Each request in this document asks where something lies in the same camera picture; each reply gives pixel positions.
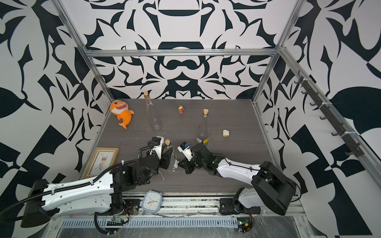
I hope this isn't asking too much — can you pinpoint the small clear bottle with cork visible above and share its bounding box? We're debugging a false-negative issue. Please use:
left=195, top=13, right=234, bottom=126
left=163, top=139, right=179, bottom=170

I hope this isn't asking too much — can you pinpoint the clear glass bottle with cork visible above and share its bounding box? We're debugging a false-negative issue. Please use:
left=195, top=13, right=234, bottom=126
left=144, top=91, right=162, bottom=132

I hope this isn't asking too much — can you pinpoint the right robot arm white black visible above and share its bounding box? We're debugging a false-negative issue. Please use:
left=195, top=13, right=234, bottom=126
left=178, top=142, right=297, bottom=216

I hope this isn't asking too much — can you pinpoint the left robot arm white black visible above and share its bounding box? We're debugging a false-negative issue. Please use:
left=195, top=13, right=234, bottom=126
left=21, top=149, right=173, bottom=228

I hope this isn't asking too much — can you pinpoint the tall clear bottle yellow label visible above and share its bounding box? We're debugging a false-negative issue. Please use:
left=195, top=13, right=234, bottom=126
left=196, top=109, right=210, bottom=144

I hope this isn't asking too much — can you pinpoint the light blue alarm clock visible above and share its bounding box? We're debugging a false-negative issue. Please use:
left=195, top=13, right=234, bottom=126
left=141, top=190, right=163, bottom=214

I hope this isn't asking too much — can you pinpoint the small red yellow toy figure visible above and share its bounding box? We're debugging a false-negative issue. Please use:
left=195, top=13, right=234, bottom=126
left=178, top=105, right=184, bottom=114

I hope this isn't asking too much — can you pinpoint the orange shark plush toy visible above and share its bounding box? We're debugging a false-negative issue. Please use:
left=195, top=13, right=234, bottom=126
left=110, top=100, right=135, bottom=129

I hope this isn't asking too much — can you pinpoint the green circuit board right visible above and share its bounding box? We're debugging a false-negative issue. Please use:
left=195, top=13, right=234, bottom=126
left=238, top=219, right=255, bottom=234

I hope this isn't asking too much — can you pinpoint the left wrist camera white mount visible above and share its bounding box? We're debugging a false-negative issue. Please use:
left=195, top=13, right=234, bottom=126
left=150, top=136, right=164, bottom=160

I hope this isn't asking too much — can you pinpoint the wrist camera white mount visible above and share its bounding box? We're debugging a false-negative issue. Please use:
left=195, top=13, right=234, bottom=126
left=150, top=136, right=164, bottom=160
left=178, top=141, right=193, bottom=161

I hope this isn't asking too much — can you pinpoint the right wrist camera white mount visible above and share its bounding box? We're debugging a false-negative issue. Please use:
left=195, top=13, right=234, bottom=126
left=178, top=141, right=193, bottom=161

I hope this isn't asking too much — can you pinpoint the black corrugated cable hose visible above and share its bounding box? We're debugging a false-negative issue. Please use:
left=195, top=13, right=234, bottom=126
left=0, top=142, right=158, bottom=222

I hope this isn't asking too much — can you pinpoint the white slotted cable duct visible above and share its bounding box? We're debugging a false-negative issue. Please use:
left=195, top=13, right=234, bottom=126
left=61, top=217, right=238, bottom=229

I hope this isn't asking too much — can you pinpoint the wooden picture frame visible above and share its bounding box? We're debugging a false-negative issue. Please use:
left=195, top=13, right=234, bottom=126
left=81, top=147, right=120, bottom=179

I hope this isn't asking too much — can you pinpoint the circuit board with wires left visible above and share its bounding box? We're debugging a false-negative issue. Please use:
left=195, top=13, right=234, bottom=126
left=106, top=214, right=130, bottom=227

